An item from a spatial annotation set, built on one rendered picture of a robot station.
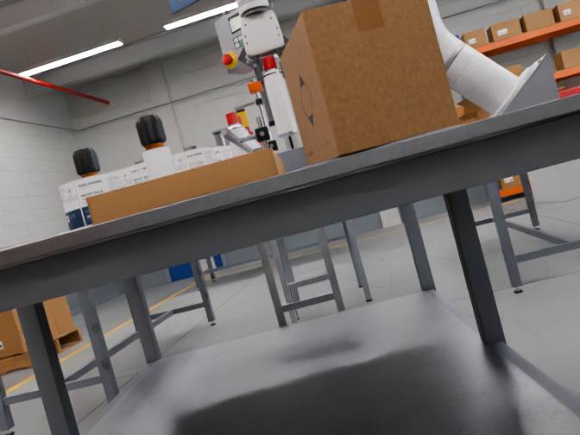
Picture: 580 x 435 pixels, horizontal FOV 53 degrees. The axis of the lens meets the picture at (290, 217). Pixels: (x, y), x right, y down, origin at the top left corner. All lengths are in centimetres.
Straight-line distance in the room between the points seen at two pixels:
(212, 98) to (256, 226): 924
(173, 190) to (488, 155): 42
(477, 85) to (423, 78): 56
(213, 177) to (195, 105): 930
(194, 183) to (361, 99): 41
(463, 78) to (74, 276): 118
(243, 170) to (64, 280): 29
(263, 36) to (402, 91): 53
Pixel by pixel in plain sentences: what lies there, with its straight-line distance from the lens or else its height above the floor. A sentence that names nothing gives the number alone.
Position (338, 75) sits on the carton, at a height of 99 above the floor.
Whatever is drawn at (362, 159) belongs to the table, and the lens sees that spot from 74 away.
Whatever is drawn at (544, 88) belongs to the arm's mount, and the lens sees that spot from 164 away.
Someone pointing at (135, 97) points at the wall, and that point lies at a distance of 1045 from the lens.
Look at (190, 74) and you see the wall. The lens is 1017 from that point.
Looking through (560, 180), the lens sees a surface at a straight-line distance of 714.
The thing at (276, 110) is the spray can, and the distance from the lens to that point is 148.
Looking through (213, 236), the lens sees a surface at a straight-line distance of 79.
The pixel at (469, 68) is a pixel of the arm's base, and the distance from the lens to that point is 167.
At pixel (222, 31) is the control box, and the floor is 143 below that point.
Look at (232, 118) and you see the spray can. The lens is 167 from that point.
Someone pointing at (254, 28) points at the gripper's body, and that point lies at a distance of 153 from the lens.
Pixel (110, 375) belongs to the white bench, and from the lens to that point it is 313.
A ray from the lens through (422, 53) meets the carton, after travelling 114.
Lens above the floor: 79
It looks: 1 degrees down
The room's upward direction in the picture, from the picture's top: 15 degrees counter-clockwise
